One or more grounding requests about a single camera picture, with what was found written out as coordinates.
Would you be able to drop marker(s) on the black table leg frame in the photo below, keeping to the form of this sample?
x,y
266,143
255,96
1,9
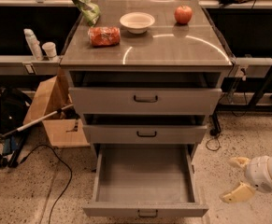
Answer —
x,y
252,105

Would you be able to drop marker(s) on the white and black pole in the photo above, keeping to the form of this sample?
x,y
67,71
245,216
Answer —
x,y
34,122

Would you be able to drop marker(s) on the green chip bag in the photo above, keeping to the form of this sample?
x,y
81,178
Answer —
x,y
89,10

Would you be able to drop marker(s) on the white plastic bottle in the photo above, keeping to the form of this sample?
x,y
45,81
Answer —
x,y
33,44

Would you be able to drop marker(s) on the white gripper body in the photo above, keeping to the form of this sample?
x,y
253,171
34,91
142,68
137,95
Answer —
x,y
256,173

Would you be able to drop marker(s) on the red apple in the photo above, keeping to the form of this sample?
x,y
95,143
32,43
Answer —
x,y
183,14

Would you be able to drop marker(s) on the black backpack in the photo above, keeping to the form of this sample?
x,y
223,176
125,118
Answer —
x,y
14,105

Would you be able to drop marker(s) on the orange snack packet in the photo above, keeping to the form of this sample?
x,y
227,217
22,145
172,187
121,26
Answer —
x,y
104,36

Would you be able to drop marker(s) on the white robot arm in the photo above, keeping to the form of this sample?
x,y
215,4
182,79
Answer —
x,y
258,174

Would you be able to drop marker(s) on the grey drawer cabinet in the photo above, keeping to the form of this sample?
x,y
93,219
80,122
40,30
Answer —
x,y
164,47

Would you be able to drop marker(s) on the grey bottom drawer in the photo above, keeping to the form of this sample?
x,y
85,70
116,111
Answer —
x,y
144,181

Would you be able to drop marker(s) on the white paper cup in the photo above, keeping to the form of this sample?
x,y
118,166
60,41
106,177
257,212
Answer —
x,y
50,50

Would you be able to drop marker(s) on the grey middle drawer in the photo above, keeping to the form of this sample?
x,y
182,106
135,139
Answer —
x,y
144,129

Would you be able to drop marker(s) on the grey top drawer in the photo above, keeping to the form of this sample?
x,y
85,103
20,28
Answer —
x,y
147,93

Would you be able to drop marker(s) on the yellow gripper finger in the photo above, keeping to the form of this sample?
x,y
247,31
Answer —
x,y
241,193
239,162

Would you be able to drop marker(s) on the brown cardboard box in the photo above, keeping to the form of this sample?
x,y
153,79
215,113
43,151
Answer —
x,y
63,129

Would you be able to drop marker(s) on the white bowl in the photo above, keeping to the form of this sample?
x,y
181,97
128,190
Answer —
x,y
137,22

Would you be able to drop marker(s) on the grey drawer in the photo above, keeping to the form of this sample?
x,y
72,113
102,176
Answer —
x,y
144,181
144,129
147,93

